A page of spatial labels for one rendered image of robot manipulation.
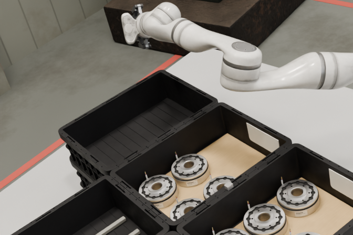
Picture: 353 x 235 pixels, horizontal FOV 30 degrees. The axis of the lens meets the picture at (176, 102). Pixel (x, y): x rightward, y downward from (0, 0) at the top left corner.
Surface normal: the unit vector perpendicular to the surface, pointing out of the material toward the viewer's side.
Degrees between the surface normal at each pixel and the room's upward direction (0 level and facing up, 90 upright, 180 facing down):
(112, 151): 0
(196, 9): 0
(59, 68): 0
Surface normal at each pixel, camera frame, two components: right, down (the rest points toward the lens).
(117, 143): -0.22, -0.80
